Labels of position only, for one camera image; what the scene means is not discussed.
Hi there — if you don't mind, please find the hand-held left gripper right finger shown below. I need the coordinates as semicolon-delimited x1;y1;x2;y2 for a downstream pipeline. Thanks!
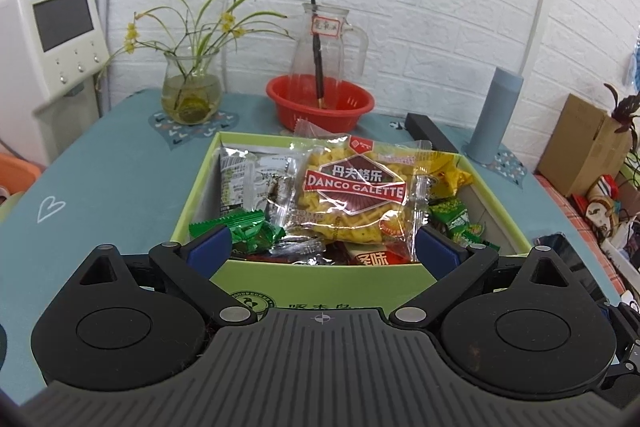
389;225;583;328

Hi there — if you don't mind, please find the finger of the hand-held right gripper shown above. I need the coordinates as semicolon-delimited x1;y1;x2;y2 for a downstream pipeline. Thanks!
597;299;640;383

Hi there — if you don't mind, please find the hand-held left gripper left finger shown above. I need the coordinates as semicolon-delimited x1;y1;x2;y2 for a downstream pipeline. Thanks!
79;224;258;328

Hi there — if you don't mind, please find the silver printed snack packet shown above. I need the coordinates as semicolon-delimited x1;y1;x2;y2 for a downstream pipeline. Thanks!
219;145;312;214

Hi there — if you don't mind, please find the yellow snack packet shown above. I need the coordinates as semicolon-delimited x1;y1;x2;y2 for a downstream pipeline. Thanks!
429;151;474;200

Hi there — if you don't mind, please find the plain silver foil packet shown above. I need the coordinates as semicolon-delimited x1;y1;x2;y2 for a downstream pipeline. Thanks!
270;236;328;266

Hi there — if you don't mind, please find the clear waffle packet red label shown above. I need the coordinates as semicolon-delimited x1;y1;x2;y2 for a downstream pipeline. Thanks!
267;119;433;265

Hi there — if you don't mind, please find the green cardboard box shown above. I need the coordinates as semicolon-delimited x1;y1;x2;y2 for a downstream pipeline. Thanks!
170;131;533;323

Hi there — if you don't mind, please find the green foil snack packet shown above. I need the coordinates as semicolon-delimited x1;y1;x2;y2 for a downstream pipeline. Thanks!
189;209;267;242
232;224;287;256

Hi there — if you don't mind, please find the white power strip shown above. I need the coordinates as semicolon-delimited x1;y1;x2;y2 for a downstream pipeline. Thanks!
600;234;640;280

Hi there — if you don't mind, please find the black smartphone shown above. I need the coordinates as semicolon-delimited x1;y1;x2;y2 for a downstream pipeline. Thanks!
535;234;606;303

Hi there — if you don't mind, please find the black rectangular box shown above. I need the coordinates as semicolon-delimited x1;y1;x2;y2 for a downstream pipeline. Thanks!
404;113;460;154

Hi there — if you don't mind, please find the orange plaid cloth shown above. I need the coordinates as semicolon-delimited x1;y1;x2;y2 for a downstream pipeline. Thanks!
534;174;608;240

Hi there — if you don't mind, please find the santa figurine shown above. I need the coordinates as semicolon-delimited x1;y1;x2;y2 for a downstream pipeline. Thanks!
582;174;621;228

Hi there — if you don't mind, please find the grey cylindrical bottle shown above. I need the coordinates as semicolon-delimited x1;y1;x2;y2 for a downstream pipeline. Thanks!
466;67;523;164

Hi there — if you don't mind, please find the glass vase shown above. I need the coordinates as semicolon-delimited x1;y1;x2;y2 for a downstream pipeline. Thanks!
161;47;222;125

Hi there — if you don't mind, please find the red plastic basket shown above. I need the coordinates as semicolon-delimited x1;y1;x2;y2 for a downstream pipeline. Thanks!
265;74;376;132

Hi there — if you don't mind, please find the brown cardboard box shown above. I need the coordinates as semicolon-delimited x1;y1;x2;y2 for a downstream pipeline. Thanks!
536;93;633;198

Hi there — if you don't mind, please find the orange plastic basin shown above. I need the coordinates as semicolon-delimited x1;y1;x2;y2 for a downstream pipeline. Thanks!
0;152;43;195

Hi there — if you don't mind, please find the black stirring stick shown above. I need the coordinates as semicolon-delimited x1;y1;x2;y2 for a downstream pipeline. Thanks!
309;0;326;105

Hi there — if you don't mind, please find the yellow flowered plant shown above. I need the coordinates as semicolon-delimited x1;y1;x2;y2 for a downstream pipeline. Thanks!
102;0;296;72

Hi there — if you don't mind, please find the dark purple plant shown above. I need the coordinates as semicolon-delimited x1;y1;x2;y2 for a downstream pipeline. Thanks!
602;82;640;135

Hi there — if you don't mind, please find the glass pitcher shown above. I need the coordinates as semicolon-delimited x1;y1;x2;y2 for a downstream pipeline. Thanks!
290;3;369;94

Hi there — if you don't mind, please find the white machine with screen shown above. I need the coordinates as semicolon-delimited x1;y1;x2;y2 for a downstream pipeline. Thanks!
0;0;111;165

